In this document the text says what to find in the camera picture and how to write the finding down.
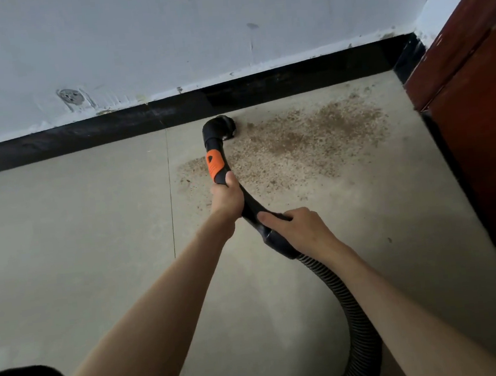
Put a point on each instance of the person's left hand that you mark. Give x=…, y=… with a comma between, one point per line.
x=227, y=200

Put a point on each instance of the person's right hand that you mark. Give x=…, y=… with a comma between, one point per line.
x=305, y=232

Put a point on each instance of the person's right forearm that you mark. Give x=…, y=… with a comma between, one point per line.
x=419, y=326

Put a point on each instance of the person's left forearm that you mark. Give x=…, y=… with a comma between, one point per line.
x=144, y=335

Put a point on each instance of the brown dirt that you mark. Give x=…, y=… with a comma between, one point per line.
x=313, y=135

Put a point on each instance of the red-brown wooden door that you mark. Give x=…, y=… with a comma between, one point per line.
x=476, y=106

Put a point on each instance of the black baseboard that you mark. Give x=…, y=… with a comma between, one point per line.
x=136, y=117

